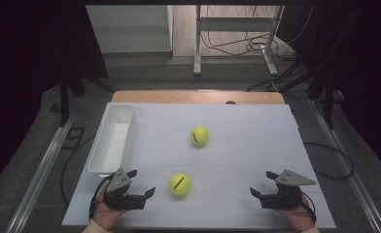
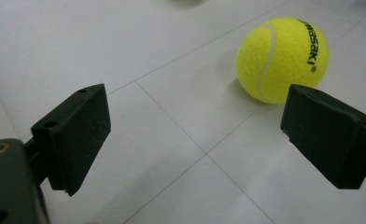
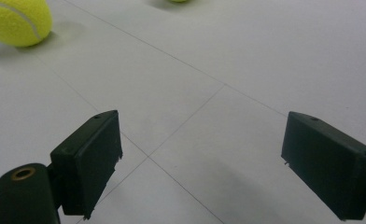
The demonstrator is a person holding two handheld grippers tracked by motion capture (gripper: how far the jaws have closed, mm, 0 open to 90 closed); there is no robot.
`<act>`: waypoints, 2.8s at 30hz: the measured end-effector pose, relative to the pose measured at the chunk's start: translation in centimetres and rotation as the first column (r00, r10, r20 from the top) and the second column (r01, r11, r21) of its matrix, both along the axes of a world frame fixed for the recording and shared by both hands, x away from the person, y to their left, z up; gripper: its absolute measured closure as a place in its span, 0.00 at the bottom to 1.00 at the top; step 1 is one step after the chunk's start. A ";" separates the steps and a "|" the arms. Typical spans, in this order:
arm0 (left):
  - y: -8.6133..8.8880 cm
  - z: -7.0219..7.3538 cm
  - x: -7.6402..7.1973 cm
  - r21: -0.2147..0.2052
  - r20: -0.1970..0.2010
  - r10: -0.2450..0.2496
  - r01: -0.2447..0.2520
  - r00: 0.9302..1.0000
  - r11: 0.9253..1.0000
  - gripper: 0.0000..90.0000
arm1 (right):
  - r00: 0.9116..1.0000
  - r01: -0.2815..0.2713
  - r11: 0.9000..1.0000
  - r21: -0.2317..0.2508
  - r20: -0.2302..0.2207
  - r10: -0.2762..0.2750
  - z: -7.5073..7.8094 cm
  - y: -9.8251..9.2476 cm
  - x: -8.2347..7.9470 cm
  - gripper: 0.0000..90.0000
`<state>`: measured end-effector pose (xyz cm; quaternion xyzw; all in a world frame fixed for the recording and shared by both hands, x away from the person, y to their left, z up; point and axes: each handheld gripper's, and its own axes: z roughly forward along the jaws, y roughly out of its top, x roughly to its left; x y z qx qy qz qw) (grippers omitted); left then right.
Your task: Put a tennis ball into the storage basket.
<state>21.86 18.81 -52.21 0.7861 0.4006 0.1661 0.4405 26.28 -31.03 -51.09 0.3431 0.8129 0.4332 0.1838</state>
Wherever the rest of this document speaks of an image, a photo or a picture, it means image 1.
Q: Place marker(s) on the white plastic bin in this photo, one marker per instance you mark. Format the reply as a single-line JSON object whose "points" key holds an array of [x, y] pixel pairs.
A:
{"points": [[112, 145]]}

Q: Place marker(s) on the black table grommet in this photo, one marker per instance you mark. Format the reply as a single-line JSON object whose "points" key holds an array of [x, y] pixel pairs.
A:
{"points": [[230, 102]]}

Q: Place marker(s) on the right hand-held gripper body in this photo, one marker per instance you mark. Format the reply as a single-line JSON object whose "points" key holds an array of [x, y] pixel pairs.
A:
{"points": [[285, 199]]}

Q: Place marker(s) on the black stand legs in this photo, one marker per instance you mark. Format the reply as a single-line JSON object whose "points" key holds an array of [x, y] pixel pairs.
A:
{"points": [[65, 97], [326, 93]]}

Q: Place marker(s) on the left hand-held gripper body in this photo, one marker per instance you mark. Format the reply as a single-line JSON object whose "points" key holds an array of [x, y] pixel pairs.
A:
{"points": [[123, 200]]}

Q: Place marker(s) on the wooden table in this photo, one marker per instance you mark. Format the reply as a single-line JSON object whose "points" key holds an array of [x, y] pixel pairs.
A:
{"points": [[179, 97]]}

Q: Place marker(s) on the grey metal stand frame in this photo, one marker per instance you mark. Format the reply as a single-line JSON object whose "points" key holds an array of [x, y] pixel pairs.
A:
{"points": [[234, 24]]}

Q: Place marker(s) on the person's left hand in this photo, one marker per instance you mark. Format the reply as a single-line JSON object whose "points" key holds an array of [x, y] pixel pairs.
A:
{"points": [[104, 215]]}

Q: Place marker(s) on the silver metal floor rail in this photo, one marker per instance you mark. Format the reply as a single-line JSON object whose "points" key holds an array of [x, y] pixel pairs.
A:
{"points": [[39, 181], [350, 174]]}

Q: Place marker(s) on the person's right hand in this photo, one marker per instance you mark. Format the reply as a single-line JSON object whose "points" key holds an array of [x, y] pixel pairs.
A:
{"points": [[300, 216]]}

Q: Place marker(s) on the yellow tennis ball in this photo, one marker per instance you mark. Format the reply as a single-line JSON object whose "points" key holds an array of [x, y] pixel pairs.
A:
{"points": [[175, 189], [200, 137]]}

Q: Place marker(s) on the dark curtain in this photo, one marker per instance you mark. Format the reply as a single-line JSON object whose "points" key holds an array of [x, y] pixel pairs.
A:
{"points": [[366, 64], [20, 64]]}

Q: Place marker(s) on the white cabinet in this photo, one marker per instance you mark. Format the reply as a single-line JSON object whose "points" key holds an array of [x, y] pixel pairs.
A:
{"points": [[130, 29]]}

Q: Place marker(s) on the white table mat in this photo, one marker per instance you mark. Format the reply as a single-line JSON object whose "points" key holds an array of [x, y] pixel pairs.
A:
{"points": [[237, 161]]}

